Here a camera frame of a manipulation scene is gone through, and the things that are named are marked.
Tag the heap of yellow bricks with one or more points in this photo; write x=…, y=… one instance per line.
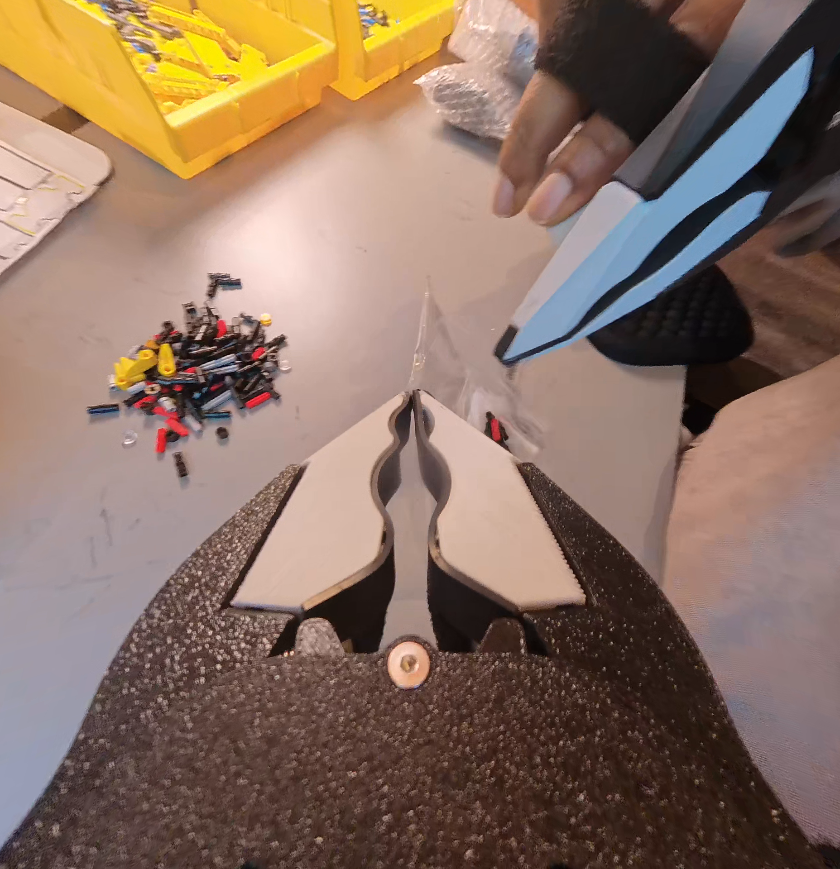
x=189, y=61

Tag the pile of small building pegs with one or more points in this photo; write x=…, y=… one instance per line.
x=195, y=380

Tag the beige book stand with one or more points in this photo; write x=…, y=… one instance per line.
x=87, y=163

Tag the yellow plastic bin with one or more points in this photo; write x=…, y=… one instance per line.
x=202, y=142
x=392, y=68

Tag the bubble wrap pouch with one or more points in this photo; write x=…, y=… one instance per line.
x=481, y=74

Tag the sticker sheet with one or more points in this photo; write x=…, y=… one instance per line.
x=19, y=203

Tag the grey desk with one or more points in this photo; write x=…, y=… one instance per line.
x=257, y=224

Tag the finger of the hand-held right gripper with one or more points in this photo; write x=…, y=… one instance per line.
x=725, y=227
x=718, y=156

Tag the clear plastic bag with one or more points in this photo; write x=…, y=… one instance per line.
x=460, y=380

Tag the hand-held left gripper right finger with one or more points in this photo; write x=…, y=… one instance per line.
x=501, y=536

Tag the person's right hand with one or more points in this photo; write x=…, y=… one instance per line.
x=562, y=163

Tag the person's hoodie torso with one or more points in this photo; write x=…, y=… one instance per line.
x=766, y=577

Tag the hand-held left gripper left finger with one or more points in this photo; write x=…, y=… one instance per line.
x=324, y=536

